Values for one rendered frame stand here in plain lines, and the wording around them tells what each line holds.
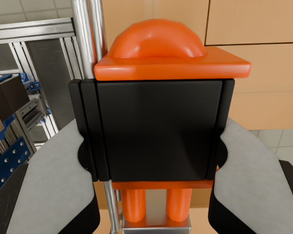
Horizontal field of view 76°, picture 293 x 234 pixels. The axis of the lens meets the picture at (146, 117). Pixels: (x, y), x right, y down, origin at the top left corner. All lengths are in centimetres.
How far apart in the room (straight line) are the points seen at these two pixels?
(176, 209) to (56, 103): 122
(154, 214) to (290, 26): 86
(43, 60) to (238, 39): 101
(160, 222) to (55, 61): 114
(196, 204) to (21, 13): 141
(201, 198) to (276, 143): 160
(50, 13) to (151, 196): 133
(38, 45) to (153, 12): 72
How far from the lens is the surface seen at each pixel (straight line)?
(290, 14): 93
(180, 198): 17
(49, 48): 124
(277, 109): 105
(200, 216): 45
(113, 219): 17
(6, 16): 157
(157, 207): 20
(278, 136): 196
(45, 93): 134
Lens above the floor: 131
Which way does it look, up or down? 61 degrees down
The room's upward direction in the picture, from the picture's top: 179 degrees clockwise
